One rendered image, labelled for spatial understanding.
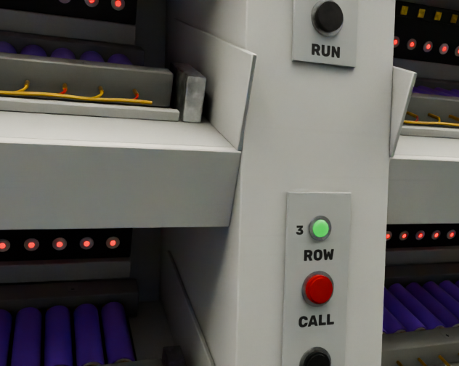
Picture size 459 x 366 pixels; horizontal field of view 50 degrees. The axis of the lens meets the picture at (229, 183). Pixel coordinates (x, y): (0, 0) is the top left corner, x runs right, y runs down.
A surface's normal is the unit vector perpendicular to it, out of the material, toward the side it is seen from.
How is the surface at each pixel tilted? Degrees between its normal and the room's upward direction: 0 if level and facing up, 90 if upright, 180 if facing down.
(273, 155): 90
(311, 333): 90
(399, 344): 20
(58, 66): 111
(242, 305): 90
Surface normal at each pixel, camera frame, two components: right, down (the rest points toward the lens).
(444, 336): 0.15, -0.92
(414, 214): 0.31, 0.39
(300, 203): 0.34, 0.04
